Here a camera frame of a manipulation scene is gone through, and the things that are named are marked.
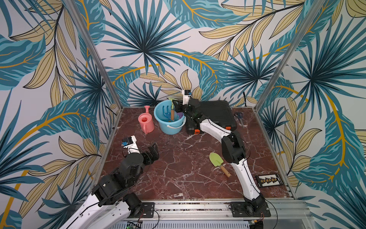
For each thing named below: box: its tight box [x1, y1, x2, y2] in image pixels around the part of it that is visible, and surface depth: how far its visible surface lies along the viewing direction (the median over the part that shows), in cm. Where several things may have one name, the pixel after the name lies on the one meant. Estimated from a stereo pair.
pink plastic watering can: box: [137, 105, 155, 135], surface depth 100 cm
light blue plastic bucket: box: [153, 99, 187, 136], surface depth 99 cm
